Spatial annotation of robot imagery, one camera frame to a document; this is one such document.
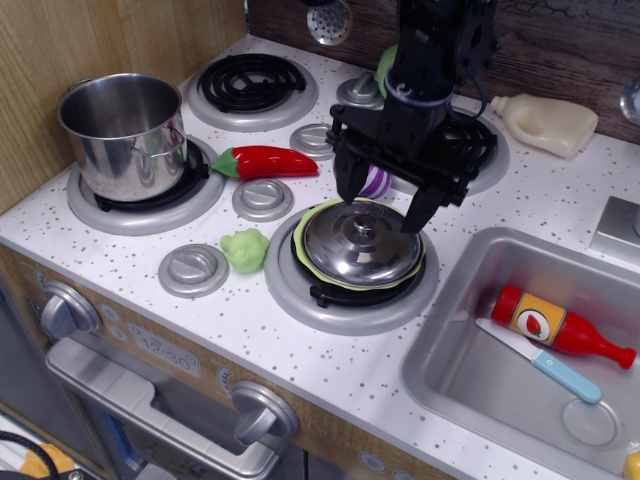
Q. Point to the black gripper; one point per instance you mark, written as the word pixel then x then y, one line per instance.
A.
pixel 394 138

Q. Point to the steel pot lid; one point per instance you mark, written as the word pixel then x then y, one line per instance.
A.
pixel 362 247

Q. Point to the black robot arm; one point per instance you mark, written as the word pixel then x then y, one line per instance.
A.
pixel 442 45

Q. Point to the steel cooking pot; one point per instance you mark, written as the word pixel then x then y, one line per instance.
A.
pixel 127 134

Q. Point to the purple striped toy onion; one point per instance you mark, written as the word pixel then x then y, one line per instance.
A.
pixel 377 183

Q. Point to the silver stove knob middle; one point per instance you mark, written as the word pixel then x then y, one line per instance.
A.
pixel 311 140

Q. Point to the silver stove knob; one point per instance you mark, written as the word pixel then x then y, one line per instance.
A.
pixel 262 200
pixel 311 140
pixel 193 271
pixel 362 92

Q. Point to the silver stove knob back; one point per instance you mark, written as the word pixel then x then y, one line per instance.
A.
pixel 362 92

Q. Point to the back right black burner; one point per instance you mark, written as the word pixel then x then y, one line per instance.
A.
pixel 461 146

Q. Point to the black burner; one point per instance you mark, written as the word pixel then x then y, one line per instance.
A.
pixel 461 146
pixel 250 83
pixel 196 172
pixel 329 294

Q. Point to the green toy cabbage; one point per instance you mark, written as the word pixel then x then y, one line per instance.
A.
pixel 385 63

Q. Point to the front right black burner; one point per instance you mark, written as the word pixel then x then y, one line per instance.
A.
pixel 329 294

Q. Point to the silver stove knob centre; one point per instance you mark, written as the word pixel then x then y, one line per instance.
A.
pixel 262 200

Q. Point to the red toy chili pepper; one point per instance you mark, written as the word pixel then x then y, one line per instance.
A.
pixel 257 162

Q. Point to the small green toy lettuce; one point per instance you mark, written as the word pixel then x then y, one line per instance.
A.
pixel 245 250

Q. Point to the hanging silver strainer ladle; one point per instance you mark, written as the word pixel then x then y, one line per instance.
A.
pixel 329 22

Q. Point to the silver sink basin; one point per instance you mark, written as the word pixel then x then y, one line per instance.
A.
pixel 462 373

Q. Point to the back left black burner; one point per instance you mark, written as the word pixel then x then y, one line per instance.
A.
pixel 250 83

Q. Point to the cream toy jug bottle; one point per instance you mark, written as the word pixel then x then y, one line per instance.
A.
pixel 556 126

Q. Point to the front left black burner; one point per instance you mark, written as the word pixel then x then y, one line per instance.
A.
pixel 196 172

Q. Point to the red toy ketchup bottle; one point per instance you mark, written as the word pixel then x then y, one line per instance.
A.
pixel 555 327

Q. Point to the silver stove knob front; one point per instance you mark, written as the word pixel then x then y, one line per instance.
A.
pixel 193 271

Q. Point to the silver faucet base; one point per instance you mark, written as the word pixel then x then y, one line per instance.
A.
pixel 617 233

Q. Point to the right oven dial knob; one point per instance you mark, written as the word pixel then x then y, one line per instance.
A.
pixel 261 412

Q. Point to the oven dial knob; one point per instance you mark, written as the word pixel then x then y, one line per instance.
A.
pixel 261 412
pixel 66 311

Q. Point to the oven clock display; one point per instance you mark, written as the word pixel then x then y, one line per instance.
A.
pixel 165 350

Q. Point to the left oven dial knob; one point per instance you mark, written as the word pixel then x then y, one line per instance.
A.
pixel 66 311

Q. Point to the yellow toy bottom right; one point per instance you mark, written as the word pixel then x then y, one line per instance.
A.
pixel 631 469

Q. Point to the yellow object bottom left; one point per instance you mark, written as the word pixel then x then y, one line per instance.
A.
pixel 35 467

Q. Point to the toy knife blue handle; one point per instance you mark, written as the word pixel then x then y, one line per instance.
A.
pixel 545 362

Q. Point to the silver oven door handle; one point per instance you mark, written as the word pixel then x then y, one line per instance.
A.
pixel 129 397

